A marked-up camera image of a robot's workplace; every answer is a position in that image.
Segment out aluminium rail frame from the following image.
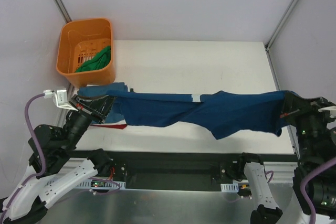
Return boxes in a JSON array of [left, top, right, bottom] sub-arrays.
[[33, 157, 316, 183]]

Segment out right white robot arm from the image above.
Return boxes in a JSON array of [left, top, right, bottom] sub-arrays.
[[236, 92, 335, 223]]

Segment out folded light blue t shirt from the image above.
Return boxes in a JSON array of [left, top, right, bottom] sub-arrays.
[[77, 82, 129, 124]]

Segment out left slotted cable duct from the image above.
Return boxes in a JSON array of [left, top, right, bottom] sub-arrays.
[[75, 179, 126, 190]]

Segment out folded red t shirt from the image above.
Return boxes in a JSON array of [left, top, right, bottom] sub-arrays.
[[90, 124, 128, 130]]

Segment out green t shirt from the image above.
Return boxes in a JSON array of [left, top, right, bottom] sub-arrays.
[[76, 46, 111, 72]]

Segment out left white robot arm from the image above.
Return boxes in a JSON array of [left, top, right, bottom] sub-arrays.
[[1, 95, 115, 223]]

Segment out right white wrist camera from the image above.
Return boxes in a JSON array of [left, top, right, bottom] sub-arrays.
[[318, 105, 336, 118]]

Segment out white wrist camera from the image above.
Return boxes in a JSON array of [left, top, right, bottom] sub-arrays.
[[318, 105, 336, 118], [43, 88, 78, 111]]

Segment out slotted cable duct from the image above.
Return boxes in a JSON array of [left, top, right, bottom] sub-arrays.
[[220, 183, 239, 193], [75, 179, 126, 190]]

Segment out right slotted cable duct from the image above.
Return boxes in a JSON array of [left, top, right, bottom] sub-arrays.
[[220, 183, 239, 193]]

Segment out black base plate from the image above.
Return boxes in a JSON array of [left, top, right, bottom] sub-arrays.
[[80, 150, 268, 190]]

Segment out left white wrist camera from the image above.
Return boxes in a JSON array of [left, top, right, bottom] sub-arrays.
[[43, 88, 78, 111]]

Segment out orange plastic basket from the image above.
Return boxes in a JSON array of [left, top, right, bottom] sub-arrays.
[[56, 18, 116, 88]]

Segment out dark blue t shirt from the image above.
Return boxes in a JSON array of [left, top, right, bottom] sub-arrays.
[[107, 90, 290, 140]]

